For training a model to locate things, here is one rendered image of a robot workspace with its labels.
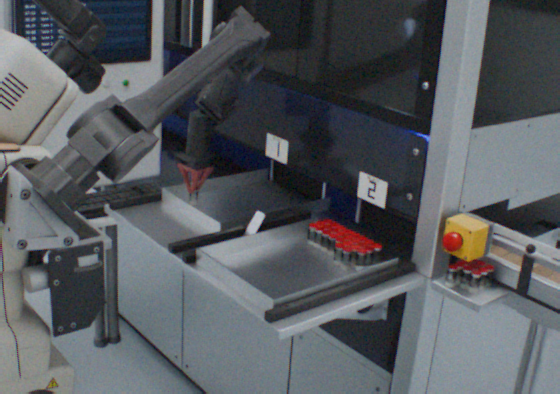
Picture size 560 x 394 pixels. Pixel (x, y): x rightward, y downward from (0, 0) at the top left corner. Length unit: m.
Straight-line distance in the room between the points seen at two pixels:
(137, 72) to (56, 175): 1.13
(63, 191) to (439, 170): 0.78
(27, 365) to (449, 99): 0.93
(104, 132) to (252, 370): 1.27
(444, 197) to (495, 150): 0.18
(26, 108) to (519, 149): 1.07
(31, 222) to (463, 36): 0.86
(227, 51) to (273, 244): 0.55
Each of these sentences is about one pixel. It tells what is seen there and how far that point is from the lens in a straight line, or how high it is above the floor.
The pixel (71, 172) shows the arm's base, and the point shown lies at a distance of 1.05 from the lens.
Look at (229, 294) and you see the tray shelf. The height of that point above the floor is 0.88.
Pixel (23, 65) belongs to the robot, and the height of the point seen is 1.35.
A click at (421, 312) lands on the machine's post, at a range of 1.62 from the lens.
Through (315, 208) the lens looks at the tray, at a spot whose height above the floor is 0.89.
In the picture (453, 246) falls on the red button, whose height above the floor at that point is 0.99.
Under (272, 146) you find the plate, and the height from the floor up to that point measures 1.02.
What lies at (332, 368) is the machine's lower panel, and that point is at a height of 0.51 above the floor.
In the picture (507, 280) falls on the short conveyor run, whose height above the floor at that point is 0.90.
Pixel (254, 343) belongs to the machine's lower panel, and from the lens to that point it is 2.15.
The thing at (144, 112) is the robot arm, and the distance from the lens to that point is 1.12.
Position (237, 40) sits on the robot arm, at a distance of 1.27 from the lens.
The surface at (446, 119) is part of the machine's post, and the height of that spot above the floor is 1.23.
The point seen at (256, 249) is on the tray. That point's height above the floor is 0.88.
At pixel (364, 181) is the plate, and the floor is 1.03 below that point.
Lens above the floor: 1.57
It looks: 20 degrees down
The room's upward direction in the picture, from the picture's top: 4 degrees clockwise
